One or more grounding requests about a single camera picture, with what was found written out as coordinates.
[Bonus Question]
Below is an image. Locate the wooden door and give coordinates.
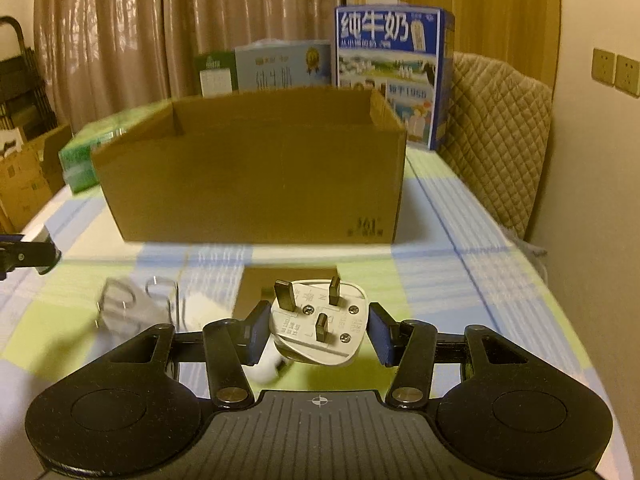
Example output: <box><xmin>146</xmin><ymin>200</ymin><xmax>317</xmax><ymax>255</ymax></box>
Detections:
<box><xmin>397</xmin><ymin>0</ymin><xmax>561</xmax><ymax>86</ymax></box>

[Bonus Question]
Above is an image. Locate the blue milk case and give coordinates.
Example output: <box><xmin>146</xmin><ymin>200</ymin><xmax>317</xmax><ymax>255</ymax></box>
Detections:
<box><xmin>332</xmin><ymin>4</ymin><xmax>457</xmax><ymax>152</ymax></box>

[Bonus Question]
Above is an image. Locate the metal wire rack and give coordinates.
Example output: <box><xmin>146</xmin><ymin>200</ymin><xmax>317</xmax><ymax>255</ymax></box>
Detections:
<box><xmin>97</xmin><ymin>275</ymin><xmax>188</xmax><ymax>333</ymax></box>

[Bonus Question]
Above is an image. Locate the grey cloth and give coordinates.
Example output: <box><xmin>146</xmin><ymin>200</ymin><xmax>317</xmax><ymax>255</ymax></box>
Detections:
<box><xmin>507</xmin><ymin>227</ymin><xmax>548</xmax><ymax>273</ymax></box>

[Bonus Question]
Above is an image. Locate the black folding step stool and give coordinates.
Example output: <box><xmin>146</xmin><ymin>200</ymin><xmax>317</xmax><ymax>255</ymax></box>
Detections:
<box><xmin>0</xmin><ymin>16</ymin><xmax>58</xmax><ymax>141</ymax></box>

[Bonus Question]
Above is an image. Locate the white three-pin plug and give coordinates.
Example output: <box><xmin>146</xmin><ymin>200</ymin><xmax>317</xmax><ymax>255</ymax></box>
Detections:
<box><xmin>250</xmin><ymin>276</ymin><xmax>371</xmax><ymax>386</ymax></box>

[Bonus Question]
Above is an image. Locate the brown cardboard box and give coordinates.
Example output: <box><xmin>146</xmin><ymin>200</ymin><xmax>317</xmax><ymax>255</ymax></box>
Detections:
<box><xmin>90</xmin><ymin>85</ymin><xmax>408</xmax><ymax>245</ymax></box>

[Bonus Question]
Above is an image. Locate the white cutout cardboard sheet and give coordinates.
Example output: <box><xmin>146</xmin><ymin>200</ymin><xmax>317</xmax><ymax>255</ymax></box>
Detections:
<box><xmin>0</xmin><ymin>127</ymin><xmax>26</xmax><ymax>161</ymax></box>

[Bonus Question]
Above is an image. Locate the checked tablecloth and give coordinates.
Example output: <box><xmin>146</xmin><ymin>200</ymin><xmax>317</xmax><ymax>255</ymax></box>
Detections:
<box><xmin>0</xmin><ymin>147</ymin><xmax>601</xmax><ymax>461</ymax></box>

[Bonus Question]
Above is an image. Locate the green white milk case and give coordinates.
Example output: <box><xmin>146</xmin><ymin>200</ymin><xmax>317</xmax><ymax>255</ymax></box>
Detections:
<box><xmin>194</xmin><ymin>39</ymin><xmax>335</xmax><ymax>98</ymax></box>

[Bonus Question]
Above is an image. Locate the beige curtain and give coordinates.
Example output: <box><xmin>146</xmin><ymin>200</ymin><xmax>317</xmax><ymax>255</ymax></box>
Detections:
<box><xmin>32</xmin><ymin>0</ymin><xmax>346</xmax><ymax>138</ymax></box>

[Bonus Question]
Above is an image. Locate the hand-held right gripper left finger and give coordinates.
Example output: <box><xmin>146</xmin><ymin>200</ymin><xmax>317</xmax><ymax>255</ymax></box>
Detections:
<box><xmin>102</xmin><ymin>300</ymin><xmax>273</xmax><ymax>408</ymax></box>

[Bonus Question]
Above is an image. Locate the beige wall socket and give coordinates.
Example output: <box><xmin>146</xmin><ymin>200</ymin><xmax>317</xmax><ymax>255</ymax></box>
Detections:
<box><xmin>615</xmin><ymin>55</ymin><xmax>640</xmax><ymax>98</ymax></box>
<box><xmin>591</xmin><ymin>47</ymin><xmax>617</xmax><ymax>83</ymax></box>

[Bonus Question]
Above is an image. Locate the chair with quilted cover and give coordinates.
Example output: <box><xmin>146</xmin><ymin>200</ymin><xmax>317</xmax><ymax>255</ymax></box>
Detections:
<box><xmin>439</xmin><ymin>51</ymin><xmax>553</xmax><ymax>241</ymax></box>

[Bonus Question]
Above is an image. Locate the green drink carton pack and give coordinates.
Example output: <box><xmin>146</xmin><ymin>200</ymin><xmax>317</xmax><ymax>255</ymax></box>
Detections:
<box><xmin>59</xmin><ymin>100</ymin><xmax>173</xmax><ymax>195</ymax></box>

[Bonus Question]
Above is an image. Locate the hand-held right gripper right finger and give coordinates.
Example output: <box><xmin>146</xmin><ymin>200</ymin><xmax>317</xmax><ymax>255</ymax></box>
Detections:
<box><xmin>369</xmin><ymin>304</ymin><xmax>536</xmax><ymax>408</ymax></box>

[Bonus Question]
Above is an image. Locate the printed shipping carton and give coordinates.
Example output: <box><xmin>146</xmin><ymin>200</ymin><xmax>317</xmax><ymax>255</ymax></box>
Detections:
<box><xmin>0</xmin><ymin>122</ymin><xmax>73</xmax><ymax>233</ymax></box>

